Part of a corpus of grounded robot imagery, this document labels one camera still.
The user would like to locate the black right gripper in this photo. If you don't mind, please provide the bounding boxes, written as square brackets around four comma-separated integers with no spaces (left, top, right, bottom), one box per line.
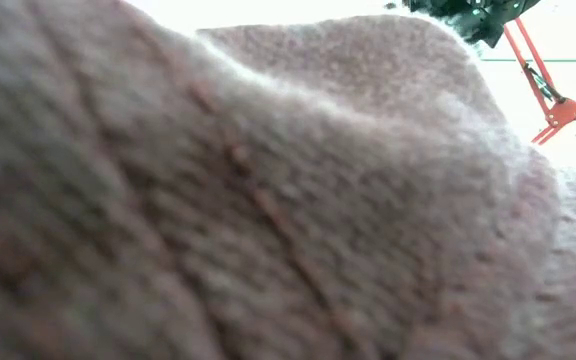
[401,0,542,49]

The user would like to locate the orange clamp stand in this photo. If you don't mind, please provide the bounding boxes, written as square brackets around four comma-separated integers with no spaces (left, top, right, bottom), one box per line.
[501,17,576,147]

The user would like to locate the pink knitted cloth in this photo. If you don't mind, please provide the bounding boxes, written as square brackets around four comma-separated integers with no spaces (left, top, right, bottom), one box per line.
[0,0,576,360]

